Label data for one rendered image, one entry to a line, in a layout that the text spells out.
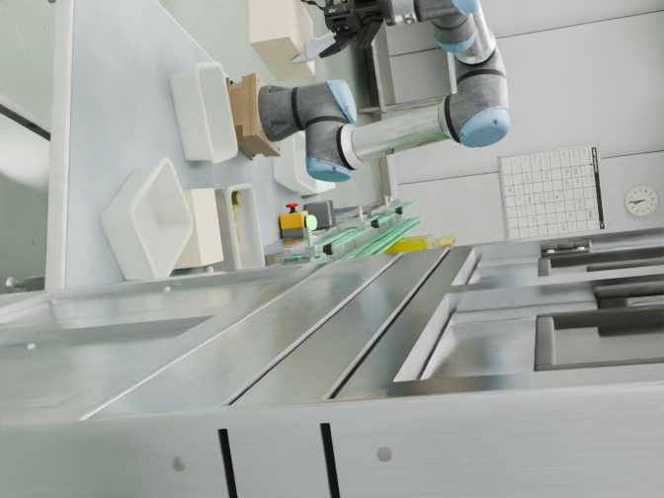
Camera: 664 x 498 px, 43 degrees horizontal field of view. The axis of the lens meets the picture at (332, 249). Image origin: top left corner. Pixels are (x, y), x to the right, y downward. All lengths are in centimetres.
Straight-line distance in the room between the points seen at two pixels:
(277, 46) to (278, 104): 64
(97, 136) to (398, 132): 76
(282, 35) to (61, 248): 53
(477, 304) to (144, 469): 38
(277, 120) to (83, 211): 81
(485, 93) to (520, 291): 121
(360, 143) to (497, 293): 133
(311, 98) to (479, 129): 48
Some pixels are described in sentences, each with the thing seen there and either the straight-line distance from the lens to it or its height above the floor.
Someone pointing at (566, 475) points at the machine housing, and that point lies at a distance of 48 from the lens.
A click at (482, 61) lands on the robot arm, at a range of 198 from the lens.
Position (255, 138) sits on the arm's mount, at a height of 82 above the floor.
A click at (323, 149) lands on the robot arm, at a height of 100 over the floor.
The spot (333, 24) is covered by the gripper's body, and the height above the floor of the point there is 119.
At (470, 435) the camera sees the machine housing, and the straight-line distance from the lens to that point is 47.
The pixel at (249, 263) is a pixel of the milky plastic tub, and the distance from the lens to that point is 209.
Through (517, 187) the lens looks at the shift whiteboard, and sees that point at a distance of 797.
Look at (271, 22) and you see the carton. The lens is 158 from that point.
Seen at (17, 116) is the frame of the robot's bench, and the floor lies 19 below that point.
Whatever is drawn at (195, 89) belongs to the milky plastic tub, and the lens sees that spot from 191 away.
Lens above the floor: 153
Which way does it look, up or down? 15 degrees down
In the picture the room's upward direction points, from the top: 84 degrees clockwise
